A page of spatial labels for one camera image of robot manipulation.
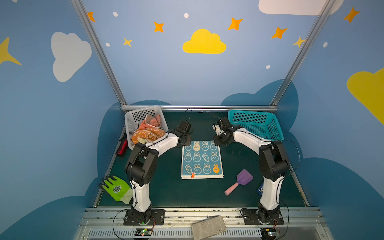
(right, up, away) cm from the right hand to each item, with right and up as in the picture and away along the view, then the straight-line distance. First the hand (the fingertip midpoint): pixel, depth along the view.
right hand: (217, 139), depth 98 cm
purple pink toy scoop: (+14, -22, -10) cm, 28 cm away
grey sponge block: (-9, -39, -29) cm, 49 cm away
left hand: (-20, 0, -1) cm, 20 cm away
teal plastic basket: (+40, +10, +17) cm, 44 cm away
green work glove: (-57, -26, -16) cm, 65 cm away
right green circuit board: (+21, -43, -27) cm, 55 cm away
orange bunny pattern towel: (-44, +4, -6) cm, 45 cm away
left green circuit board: (-40, -42, -27) cm, 64 cm away
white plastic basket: (-61, +15, +13) cm, 64 cm away
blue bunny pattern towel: (-11, -13, -3) cm, 17 cm away
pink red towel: (-46, +12, +7) cm, 49 cm away
